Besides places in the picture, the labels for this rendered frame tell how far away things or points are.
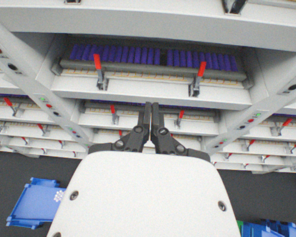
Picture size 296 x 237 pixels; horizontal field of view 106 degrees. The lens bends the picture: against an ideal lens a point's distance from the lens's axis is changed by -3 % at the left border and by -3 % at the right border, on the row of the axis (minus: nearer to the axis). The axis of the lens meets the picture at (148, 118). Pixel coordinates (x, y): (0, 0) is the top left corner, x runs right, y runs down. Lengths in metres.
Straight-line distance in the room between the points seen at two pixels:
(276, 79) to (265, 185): 1.25
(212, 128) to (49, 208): 1.21
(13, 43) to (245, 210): 1.54
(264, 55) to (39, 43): 0.61
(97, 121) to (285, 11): 0.59
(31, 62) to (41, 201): 1.03
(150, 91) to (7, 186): 1.46
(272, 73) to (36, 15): 0.53
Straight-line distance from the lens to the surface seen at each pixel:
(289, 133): 0.81
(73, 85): 0.42
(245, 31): 0.31
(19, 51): 0.41
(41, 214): 1.27
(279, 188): 1.66
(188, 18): 0.26
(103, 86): 0.36
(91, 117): 0.56
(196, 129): 0.54
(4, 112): 0.82
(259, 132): 0.70
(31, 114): 0.72
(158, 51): 0.42
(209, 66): 0.43
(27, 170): 1.53
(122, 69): 0.38
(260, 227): 0.98
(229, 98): 0.42
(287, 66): 0.42
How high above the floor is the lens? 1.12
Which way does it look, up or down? 55 degrees down
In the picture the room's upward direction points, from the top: 4 degrees clockwise
